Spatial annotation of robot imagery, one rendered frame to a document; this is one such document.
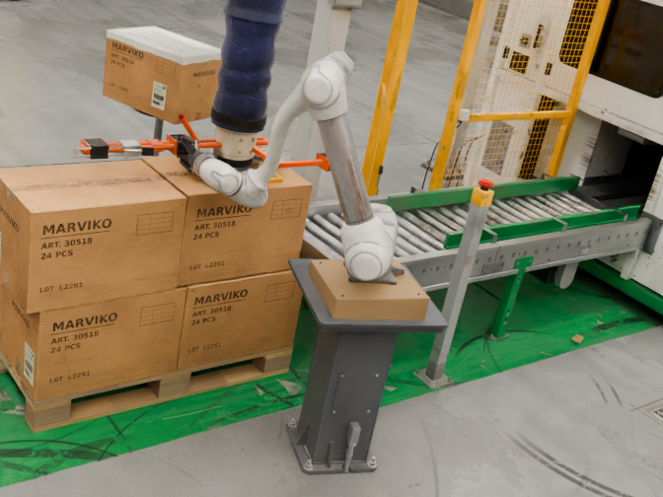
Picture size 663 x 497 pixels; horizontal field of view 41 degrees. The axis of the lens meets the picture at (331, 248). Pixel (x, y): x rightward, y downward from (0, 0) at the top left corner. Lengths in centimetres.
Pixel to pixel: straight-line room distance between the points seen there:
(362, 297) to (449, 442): 107
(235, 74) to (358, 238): 89
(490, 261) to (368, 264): 162
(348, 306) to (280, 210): 73
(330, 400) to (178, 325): 71
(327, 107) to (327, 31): 213
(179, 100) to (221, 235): 178
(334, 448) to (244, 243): 91
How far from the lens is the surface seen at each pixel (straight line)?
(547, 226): 495
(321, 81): 285
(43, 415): 365
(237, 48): 348
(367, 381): 346
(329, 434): 357
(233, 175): 322
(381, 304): 316
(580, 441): 431
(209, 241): 356
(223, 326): 381
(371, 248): 298
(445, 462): 387
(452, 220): 489
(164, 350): 372
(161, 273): 352
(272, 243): 375
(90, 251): 333
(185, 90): 525
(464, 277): 412
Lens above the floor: 225
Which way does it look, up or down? 24 degrees down
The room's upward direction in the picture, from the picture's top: 11 degrees clockwise
